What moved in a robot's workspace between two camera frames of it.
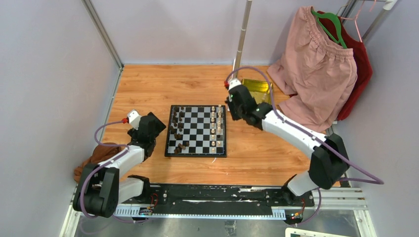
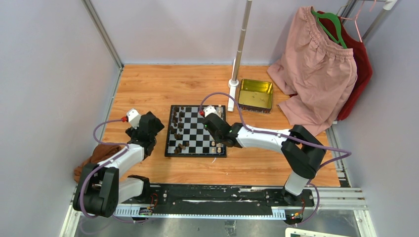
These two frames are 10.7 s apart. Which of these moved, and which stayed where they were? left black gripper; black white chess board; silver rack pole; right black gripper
Moved: right black gripper
Stayed: left black gripper; black white chess board; silver rack pole
